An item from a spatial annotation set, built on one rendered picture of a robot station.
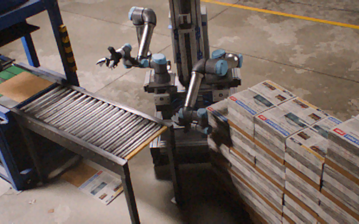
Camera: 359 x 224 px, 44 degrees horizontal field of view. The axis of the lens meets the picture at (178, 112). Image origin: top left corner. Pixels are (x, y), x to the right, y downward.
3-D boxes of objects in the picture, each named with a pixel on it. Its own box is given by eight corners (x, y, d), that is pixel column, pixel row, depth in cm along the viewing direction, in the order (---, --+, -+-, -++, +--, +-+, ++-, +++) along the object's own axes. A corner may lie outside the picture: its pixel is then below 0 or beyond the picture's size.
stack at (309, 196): (245, 167, 401) (244, 89, 354) (349, 253, 315) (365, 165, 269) (210, 186, 386) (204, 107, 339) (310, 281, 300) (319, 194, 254)
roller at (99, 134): (132, 117, 355) (133, 114, 351) (88, 149, 326) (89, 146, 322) (127, 112, 356) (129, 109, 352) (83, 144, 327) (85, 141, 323)
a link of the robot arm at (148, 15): (163, 12, 354) (148, 70, 352) (151, 10, 359) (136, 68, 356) (156, 6, 344) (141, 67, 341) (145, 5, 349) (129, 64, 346)
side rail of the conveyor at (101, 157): (130, 174, 307) (127, 161, 301) (124, 178, 304) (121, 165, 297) (18, 118, 382) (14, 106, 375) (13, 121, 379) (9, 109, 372)
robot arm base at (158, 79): (154, 75, 391) (152, 66, 385) (171, 74, 390) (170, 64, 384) (152, 84, 378) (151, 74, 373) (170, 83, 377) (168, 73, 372)
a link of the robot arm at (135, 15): (151, 71, 377) (141, 10, 346) (136, 69, 383) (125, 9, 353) (158, 64, 385) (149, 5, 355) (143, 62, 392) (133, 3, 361)
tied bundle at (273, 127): (295, 122, 312) (297, 95, 299) (327, 143, 290) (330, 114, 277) (253, 143, 297) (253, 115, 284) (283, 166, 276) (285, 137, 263)
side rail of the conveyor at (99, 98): (175, 136, 338) (173, 123, 331) (171, 140, 335) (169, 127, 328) (64, 90, 413) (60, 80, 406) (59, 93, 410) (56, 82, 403)
